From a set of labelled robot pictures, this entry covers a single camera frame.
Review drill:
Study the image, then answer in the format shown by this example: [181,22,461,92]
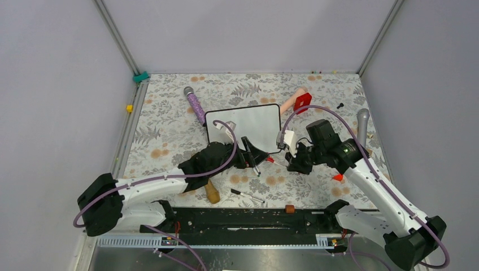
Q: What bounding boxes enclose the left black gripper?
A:
[208,136,268,178]

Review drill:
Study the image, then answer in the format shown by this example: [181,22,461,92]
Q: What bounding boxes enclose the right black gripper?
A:
[285,140,325,175]

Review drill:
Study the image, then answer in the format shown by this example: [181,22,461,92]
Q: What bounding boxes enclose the red capped whiteboard marker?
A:
[266,157,287,167]

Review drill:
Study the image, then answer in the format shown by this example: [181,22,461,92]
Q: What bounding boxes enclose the white whiteboard black frame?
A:
[205,104,281,154]

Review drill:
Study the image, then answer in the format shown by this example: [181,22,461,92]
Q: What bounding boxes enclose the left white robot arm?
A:
[73,137,269,237]

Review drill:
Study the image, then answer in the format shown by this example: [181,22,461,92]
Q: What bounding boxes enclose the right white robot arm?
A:
[276,119,447,270]

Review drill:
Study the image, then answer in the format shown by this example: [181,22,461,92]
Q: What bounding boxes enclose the green capped marker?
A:
[252,167,261,177]

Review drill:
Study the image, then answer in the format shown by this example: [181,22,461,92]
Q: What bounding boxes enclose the black capped marker front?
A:
[230,189,265,204]

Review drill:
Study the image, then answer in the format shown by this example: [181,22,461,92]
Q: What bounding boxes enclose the small brown wooden cube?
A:
[285,204,295,214]

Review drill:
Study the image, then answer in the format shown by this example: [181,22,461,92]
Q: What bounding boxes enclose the red triangular block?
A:
[332,174,343,182]

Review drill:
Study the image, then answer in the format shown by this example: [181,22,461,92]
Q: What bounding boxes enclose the pink toy microphone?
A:
[280,86,308,115]

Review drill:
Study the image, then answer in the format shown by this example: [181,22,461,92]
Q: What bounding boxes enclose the red square block with hole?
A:
[293,93,312,111]

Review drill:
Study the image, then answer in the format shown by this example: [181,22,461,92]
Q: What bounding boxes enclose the purple glitter microphone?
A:
[184,86,206,127]

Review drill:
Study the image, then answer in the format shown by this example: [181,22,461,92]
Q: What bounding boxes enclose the silver grey microphone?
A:
[356,108,370,147]

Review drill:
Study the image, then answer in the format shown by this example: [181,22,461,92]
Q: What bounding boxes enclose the teal corner clip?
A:
[132,71,150,84]

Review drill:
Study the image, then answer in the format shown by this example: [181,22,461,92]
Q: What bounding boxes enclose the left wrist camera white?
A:
[215,121,236,143]

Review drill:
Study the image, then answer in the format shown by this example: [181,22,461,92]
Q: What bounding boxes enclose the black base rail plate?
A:
[140,206,352,247]

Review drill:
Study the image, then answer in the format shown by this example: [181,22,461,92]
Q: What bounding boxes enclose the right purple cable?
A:
[278,104,451,270]

